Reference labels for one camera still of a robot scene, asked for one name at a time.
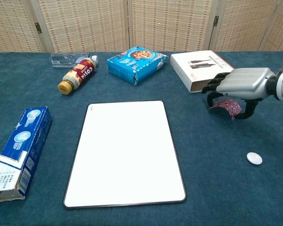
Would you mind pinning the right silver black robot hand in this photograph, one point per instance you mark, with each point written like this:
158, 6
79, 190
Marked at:
245, 84

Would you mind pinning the pink patterned packet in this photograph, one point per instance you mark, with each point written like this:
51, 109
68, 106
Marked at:
227, 106

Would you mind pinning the blue cookie box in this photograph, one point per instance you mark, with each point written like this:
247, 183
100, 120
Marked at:
136, 64

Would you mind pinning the white rectangular board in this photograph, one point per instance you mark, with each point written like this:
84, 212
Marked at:
127, 155

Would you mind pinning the blue toothpaste box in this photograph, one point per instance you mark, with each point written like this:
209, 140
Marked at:
19, 153

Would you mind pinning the black screen hinge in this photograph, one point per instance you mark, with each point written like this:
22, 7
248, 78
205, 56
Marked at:
38, 27
215, 20

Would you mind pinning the small white round disc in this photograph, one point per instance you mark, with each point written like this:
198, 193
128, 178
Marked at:
254, 157

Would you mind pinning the dark teal table cloth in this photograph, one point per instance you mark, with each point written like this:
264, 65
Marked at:
214, 164

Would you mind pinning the woven folding screen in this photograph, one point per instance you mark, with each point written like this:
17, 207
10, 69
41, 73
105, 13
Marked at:
141, 23

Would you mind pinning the Costa coffee bottle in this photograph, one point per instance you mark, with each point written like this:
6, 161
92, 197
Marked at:
76, 75

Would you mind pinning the clear plastic water bottle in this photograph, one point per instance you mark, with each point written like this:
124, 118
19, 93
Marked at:
68, 60

